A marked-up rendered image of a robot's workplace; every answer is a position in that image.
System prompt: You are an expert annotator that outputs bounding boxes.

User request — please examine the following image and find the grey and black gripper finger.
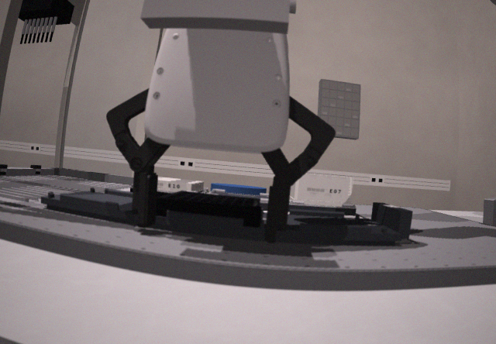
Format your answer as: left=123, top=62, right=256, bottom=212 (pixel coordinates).
left=106, top=88, right=171, bottom=228
left=262, top=96, right=336, bottom=243

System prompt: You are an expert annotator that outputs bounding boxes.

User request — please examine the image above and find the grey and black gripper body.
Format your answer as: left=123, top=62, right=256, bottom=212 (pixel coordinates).
left=144, top=29, right=290, bottom=154

